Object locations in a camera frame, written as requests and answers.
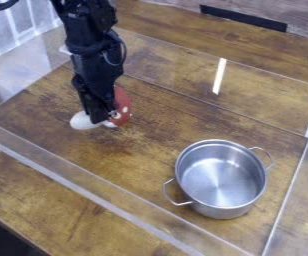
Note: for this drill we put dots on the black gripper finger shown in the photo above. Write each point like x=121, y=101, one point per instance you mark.
x=90, y=103
x=109, y=107

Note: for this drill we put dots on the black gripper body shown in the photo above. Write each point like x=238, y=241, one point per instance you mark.
x=97, y=69

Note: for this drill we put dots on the brown and white plush mushroom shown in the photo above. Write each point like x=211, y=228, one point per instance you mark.
x=80, y=122

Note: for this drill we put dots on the silver pot with handles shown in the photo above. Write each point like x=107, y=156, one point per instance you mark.
x=219, y=178

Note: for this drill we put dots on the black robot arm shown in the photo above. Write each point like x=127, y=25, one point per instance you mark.
x=88, y=20

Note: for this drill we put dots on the clear acrylic triangular stand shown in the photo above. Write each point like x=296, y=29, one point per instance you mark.
x=63, y=50

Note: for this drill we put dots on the clear acrylic front barrier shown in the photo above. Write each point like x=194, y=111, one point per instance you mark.
x=167, y=226

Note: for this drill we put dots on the black bar on table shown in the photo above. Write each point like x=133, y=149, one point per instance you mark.
x=243, y=18

